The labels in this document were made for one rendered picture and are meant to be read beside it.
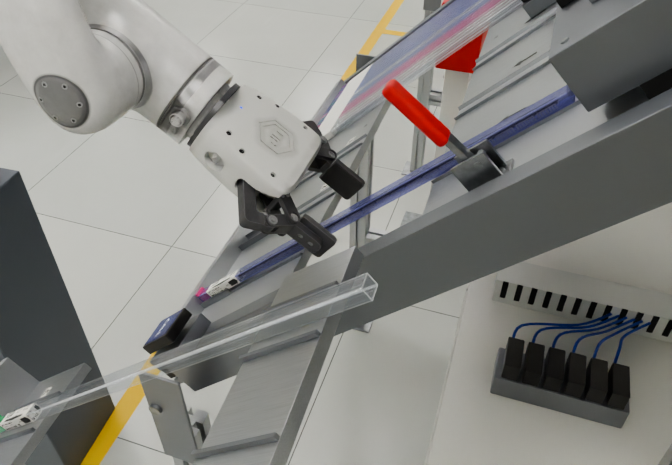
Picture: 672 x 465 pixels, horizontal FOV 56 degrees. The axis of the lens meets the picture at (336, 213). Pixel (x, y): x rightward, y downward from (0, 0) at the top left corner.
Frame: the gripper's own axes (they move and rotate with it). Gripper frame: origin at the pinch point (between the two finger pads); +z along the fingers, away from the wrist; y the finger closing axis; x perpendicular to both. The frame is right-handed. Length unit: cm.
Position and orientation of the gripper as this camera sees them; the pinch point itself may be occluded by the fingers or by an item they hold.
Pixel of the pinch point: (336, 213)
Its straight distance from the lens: 62.7
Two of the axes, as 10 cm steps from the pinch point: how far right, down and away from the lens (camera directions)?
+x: -5.6, 5.0, 6.7
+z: 7.7, 6.1, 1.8
